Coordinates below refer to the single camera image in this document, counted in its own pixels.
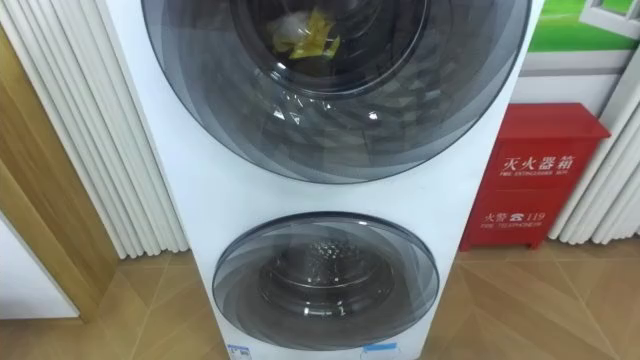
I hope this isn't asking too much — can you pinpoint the white stacked washing machine tower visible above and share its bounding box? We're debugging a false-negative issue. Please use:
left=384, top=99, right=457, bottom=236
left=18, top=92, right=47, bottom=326
left=93, top=0, right=546, bottom=360

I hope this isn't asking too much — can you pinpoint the yellow and white laundry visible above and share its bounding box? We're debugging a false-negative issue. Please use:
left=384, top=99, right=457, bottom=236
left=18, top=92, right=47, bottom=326
left=266, top=8, right=342, bottom=62

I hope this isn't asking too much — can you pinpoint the red fire extinguisher box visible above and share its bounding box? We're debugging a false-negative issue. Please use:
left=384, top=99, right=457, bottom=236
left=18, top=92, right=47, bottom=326
left=458, top=102, right=612, bottom=253

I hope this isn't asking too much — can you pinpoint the wooden framed white cabinet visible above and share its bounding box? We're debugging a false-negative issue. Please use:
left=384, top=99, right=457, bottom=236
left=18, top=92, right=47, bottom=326
left=0, top=25, right=121, bottom=324

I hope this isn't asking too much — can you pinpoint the green window wall poster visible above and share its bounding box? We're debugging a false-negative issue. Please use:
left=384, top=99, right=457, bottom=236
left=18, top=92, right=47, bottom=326
left=527, top=0, right=640, bottom=54

